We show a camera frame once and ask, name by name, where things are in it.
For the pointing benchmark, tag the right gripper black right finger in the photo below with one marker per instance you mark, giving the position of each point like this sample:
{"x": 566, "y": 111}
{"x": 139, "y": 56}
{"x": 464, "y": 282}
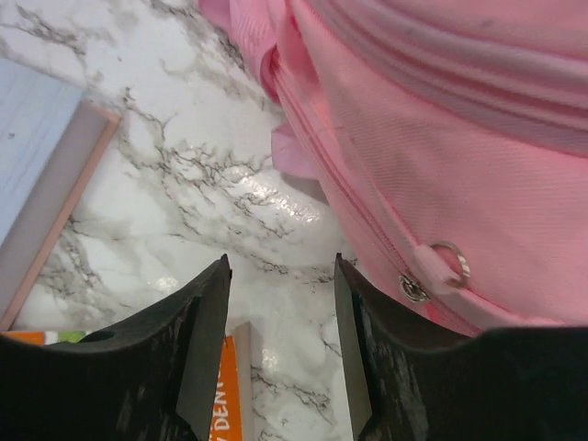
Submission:
{"x": 410, "y": 379}

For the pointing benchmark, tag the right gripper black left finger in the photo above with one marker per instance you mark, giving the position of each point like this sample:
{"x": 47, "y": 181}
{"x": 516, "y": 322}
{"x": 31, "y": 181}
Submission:
{"x": 151, "y": 376}

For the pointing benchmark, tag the orange Treehouse book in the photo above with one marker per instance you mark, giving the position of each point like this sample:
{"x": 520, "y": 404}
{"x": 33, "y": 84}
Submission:
{"x": 231, "y": 415}

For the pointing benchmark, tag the pink student backpack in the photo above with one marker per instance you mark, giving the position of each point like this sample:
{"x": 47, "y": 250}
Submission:
{"x": 450, "y": 138}

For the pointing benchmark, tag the Designer Fate flower book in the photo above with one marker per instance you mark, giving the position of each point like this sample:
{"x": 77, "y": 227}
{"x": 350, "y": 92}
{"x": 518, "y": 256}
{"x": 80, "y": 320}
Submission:
{"x": 52, "y": 139}

